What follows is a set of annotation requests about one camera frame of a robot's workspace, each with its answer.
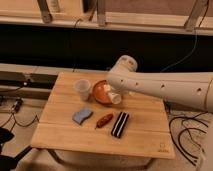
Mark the white bottle in bowl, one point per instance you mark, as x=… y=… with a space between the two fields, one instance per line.
x=114 y=97

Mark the wooden table board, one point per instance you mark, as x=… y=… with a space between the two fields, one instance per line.
x=146 y=133

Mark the orange-brown bowl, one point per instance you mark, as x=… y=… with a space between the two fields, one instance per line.
x=99 y=93

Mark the red-brown sausage toy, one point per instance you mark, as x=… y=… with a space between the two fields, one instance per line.
x=104 y=120

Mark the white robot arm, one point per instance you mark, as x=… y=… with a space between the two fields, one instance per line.
x=193 y=89

